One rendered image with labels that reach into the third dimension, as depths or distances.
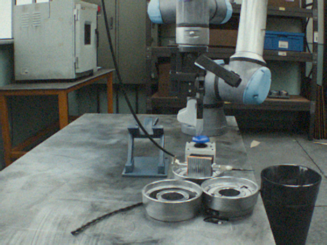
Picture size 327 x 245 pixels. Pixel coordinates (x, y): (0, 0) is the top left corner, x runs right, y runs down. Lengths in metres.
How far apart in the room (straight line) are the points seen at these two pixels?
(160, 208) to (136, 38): 3.93
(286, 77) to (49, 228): 4.34
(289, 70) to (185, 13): 3.99
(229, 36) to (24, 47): 2.19
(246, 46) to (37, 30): 2.12
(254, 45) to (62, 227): 0.79
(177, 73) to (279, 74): 3.94
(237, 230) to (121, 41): 4.02
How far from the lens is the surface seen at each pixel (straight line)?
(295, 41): 4.29
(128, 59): 4.52
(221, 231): 0.62
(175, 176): 0.75
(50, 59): 2.96
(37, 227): 0.65
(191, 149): 0.89
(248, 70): 1.12
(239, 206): 0.65
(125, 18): 4.53
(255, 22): 1.18
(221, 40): 4.12
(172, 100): 4.13
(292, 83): 4.82
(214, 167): 0.75
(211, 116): 1.18
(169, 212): 0.63
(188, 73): 0.86
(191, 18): 0.85
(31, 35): 3.03
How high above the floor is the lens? 1.10
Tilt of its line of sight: 13 degrees down
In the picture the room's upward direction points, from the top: straight up
